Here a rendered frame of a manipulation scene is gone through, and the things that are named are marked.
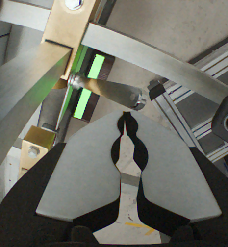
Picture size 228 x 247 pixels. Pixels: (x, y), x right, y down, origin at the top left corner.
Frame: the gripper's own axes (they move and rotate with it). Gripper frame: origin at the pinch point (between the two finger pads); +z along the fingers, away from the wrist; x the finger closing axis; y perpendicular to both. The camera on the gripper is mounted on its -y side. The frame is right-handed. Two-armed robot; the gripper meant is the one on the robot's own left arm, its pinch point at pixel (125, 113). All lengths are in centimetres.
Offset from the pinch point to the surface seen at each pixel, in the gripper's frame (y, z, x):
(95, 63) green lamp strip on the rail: 5.1, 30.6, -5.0
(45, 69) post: -1.4, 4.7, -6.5
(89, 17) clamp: -5.2, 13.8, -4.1
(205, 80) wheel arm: 2.1, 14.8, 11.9
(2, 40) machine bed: -0.6, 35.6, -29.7
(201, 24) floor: -4, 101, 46
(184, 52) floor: 14, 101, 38
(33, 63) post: -1.8, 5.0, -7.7
